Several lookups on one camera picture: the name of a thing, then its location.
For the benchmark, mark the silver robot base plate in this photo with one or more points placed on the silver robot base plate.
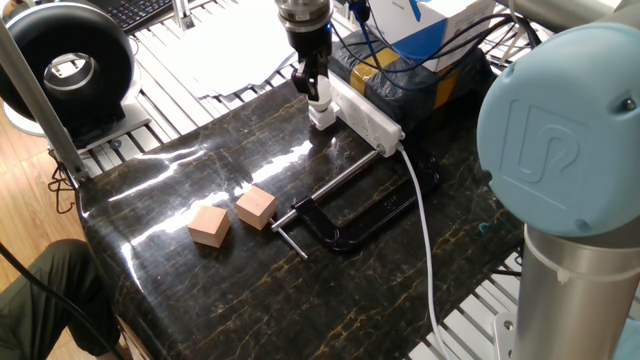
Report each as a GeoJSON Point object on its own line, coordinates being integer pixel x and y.
{"type": "Point", "coordinates": [501, 335]}

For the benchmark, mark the dark trousered person leg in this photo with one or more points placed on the dark trousered person leg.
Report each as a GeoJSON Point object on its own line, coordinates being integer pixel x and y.
{"type": "Point", "coordinates": [30, 310]}

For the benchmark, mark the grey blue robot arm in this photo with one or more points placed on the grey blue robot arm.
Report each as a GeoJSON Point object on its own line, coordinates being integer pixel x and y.
{"type": "Point", "coordinates": [555, 135]}

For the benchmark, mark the aluminium frame post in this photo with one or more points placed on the aluminium frame post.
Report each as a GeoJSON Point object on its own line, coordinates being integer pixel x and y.
{"type": "Point", "coordinates": [40, 105]}
{"type": "Point", "coordinates": [182, 12]}

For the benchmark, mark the white bulb holder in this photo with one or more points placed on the white bulb holder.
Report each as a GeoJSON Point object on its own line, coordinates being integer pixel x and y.
{"type": "Point", "coordinates": [322, 117]}

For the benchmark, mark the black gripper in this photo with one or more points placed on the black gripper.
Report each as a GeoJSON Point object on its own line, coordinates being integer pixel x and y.
{"type": "Point", "coordinates": [309, 40]}

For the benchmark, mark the white paper sheets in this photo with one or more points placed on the white paper sheets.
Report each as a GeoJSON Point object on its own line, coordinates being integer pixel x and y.
{"type": "Point", "coordinates": [225, 50]}

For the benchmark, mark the black C-clamp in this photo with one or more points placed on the black C-clamp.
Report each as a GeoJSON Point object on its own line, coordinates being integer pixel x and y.
{"type": "Point", "coordinates": [345, 242]}

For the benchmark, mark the white blue cardboard box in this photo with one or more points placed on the white blue cardboard box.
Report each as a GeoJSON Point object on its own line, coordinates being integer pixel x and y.
{"type": "Point", "coordinates": [400, 15]}

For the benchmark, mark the wooden cube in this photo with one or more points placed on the wooden cube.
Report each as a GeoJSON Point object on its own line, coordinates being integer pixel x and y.
{"type": "Point", "coordinates": [256, 207]}
{"type": "Point", "coordinates": [210, 227]}

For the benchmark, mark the black plastic wrapped package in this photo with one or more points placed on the black plastic wrapped package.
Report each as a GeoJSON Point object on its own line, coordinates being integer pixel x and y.
{"type": "Point", "coordinates": [400, 95]}

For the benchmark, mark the white light bulb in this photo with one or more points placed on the white light bulb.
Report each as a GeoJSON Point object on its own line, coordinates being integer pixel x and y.
{"type": "Point", "coordinates": [324, 92]}

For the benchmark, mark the white power strip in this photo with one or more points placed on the white power strip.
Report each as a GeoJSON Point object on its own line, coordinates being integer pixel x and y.
{"type": "Point", "coordinates": [370, 122]}

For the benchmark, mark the black keyboard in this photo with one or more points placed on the black keyboard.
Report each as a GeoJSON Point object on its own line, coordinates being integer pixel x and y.
{"type": "Point", "coordinates": [135, 12]}

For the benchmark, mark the black round duct fan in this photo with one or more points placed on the black round duct fan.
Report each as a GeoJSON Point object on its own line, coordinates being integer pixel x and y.
{"type": "Point", "coordinates": [30, 40]}

